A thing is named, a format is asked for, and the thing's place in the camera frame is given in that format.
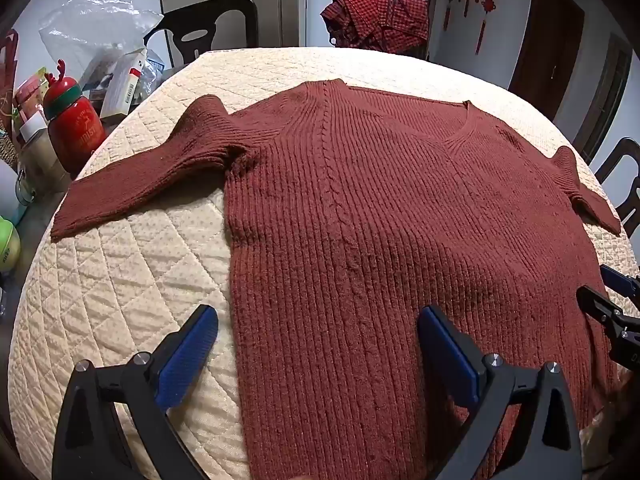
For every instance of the clear plastic bag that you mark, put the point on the clear plastic bag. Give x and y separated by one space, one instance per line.
90 20

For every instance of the glass jar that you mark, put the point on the glass jar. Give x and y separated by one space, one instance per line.
37 170

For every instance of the white cardboard box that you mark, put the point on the white cardboard box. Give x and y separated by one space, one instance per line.
122 85

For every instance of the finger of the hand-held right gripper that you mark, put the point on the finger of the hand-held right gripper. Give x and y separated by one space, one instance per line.
620 281
600 305

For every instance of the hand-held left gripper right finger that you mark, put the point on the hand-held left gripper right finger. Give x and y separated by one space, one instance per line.
445 350

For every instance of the red plaid shirt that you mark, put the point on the red plaid shirt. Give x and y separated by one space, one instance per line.
380 20

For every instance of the green round container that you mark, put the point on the green round container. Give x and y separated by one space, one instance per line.
7 245

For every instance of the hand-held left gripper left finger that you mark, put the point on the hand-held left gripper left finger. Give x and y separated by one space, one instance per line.
192 340

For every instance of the cream quilted table cover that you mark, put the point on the cream quilted table cover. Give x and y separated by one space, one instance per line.
125 270

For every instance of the dark brown door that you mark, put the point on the dark brown door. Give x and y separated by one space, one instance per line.
545 45

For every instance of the red bag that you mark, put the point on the red bag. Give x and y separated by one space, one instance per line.
7 70

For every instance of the red bottle with antler lid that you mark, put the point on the red bottle with antler lid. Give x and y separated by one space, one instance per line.
75 125

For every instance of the rust red knit sweater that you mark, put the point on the rust red knit sweater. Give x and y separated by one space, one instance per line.
375 210

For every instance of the black plastic chair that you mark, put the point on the black plastic chair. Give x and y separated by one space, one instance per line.
622 170
235 15

